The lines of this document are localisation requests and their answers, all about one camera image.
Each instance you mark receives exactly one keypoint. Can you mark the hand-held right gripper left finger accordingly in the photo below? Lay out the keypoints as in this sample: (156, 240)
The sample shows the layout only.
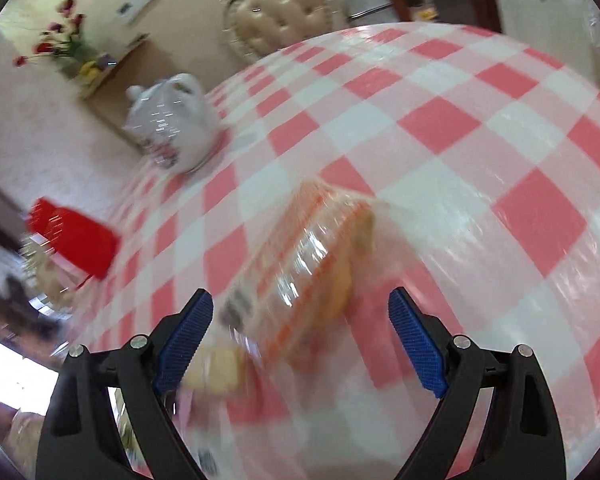
(185, 345)

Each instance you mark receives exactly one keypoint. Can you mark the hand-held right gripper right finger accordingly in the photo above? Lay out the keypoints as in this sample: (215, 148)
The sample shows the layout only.
(417, 345)

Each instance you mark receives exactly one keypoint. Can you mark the orange bread packet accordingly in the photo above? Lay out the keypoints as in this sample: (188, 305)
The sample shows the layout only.
(305, 270)

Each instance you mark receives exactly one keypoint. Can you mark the cream cake packet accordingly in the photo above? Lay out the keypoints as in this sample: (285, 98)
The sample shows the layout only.
(215, 370)

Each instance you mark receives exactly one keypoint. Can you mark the red thermos jug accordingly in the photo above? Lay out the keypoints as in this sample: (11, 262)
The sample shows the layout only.
(75, 237)

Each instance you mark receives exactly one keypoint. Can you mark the pink checked tablecloth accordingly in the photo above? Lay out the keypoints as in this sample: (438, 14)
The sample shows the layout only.
(430, 160)

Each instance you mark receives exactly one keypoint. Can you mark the white floral teapot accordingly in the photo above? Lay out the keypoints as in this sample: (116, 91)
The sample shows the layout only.
(172, 120)

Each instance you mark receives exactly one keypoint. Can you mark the red flower bouquet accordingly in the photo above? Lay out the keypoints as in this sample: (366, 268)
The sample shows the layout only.
(60, 35)

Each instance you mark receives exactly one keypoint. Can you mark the beige tufted chair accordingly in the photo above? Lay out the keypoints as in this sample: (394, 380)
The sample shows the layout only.
(280, 15)

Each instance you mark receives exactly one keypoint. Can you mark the wooden wall shelf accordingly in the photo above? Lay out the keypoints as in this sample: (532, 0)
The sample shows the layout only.
(115, 67)

